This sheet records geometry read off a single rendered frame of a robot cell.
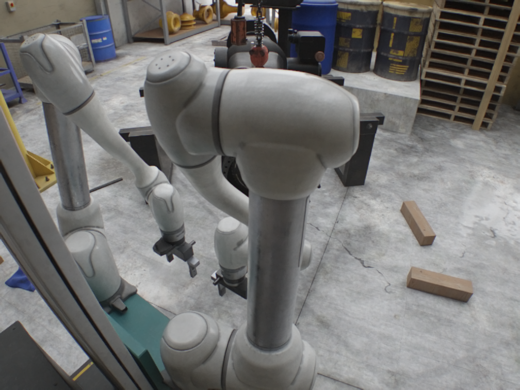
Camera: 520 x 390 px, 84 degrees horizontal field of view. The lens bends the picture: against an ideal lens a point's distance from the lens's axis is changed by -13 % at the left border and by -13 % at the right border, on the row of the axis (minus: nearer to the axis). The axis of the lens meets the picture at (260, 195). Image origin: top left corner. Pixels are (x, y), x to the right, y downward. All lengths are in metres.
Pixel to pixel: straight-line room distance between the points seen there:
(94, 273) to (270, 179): 0.77
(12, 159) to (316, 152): 0.39
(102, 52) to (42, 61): 6.68
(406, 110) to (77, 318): 3.76
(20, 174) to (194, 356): 0.53
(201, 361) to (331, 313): 1.31
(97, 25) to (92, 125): 6.57
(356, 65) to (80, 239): 3.94
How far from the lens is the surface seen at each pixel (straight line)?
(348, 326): 2.00
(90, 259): 1.09
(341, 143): 0.44
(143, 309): 1.21
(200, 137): 0.47
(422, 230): 2.55
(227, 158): 1.39
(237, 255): 0.94
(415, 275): 2.22
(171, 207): 1.09
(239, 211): 0.73
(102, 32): 7.47
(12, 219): 0.51
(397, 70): 4.41
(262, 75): 0.46
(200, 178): 0.61
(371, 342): 1.98
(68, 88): 0.86
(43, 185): 3.47
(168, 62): 0.48
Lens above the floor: 1.69
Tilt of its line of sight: 38 degrees down
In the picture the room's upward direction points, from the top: straight up
